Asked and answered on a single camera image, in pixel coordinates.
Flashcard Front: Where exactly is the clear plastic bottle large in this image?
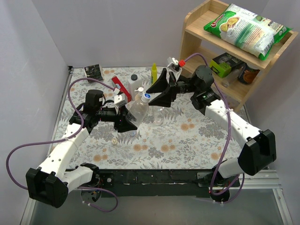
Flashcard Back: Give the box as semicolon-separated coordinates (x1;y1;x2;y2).
126;94;150;127

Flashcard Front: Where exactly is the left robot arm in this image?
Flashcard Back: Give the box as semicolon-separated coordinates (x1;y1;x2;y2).
25;90;137;208

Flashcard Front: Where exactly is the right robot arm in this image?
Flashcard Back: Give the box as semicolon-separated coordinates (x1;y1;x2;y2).
146;65;277;186

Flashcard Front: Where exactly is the clear plastic bottle middle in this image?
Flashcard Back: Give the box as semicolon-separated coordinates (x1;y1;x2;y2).
153;106;165;125

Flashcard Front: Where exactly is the yellow-green tube bottle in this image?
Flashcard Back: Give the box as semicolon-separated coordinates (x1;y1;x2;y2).
150;63;158;85

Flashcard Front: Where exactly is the beige pump lotion bottle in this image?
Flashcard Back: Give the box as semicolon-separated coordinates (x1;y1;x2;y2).
135;87;144;101

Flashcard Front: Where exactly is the white bottle black cap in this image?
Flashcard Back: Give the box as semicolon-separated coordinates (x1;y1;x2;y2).
127;74;143;96

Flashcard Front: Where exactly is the clear small bottle on shelf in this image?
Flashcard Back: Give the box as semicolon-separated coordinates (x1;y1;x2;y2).
221;67;243;88

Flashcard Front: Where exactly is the green black box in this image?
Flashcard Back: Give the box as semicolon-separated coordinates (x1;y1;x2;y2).
209;53;244;78

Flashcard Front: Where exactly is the red toothpaste box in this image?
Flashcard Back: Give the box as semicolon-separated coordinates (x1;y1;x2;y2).
111;76;132;102

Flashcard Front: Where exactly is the wooden shelf unit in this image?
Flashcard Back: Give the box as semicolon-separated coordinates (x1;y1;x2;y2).
180;0;298;112

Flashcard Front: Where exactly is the black patterned box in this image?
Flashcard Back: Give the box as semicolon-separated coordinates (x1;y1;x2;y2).
83;64;103;81

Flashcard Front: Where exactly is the tin can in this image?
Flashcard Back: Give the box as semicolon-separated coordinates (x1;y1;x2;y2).
238;63;260;84

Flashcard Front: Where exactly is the green chips bag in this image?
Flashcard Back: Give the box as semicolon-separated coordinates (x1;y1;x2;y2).
203;4;291;60

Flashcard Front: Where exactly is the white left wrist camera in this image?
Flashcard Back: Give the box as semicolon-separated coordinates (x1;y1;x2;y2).
114;93;128;108

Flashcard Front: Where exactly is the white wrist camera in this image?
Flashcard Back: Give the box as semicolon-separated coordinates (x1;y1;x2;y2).
114;93;128;108
167;57;186;80

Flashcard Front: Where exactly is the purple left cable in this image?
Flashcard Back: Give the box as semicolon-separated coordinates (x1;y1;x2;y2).
6;78;121;190

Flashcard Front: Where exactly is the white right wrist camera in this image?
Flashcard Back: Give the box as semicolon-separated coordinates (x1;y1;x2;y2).
167;57;186;80

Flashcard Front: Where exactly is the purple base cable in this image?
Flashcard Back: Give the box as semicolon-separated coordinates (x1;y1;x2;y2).
77;186;120;213

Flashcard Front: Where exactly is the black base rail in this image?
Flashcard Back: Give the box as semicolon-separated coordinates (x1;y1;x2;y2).
93;168;223;199

